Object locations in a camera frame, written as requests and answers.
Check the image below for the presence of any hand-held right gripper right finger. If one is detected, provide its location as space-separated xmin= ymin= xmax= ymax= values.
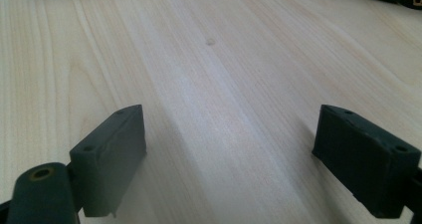
xmin=312 ymin=104 xmax=422 ymax=219

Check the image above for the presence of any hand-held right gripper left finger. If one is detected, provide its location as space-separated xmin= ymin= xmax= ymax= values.
xmin=69 ymin=104 xmax=147 ymax=218

